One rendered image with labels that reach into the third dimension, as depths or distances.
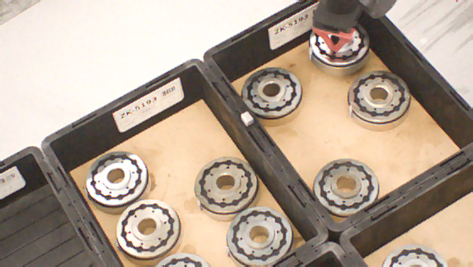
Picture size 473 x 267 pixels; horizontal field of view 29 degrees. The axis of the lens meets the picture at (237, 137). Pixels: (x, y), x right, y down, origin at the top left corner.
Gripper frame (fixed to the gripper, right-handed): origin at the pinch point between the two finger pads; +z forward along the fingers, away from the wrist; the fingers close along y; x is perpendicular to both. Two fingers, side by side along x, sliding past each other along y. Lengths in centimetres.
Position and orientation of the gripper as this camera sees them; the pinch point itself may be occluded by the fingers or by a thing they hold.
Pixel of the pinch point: (339, 36)
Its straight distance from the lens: 156.9
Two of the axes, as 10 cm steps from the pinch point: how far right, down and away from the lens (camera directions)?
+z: 0.6, 5.4, 8.4
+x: -9.3, -2.7, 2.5
